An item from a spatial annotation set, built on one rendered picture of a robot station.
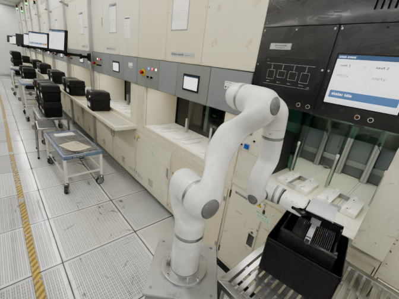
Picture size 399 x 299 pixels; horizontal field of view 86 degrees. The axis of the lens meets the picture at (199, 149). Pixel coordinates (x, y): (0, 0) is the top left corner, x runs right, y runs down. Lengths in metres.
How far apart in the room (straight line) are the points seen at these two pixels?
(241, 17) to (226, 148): 1.00
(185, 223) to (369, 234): 0.82
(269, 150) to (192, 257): 0.52
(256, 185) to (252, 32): 0.92
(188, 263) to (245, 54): 1.19
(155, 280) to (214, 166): 0.52
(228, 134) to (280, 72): 0.68
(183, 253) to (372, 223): 0.82
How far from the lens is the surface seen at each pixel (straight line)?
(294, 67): 1.29
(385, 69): 1.18
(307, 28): 1.31
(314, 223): 1.04
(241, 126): 0.72
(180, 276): 0.99
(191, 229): 0.82
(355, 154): 2.14
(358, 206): 1.62
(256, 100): 0.71
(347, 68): 1.21
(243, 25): 1.53
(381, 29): 1.21
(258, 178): 0.93
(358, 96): 1.19
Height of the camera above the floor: 1.55
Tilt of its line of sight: 21 degrees down
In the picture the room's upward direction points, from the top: 8 degrees clockwise
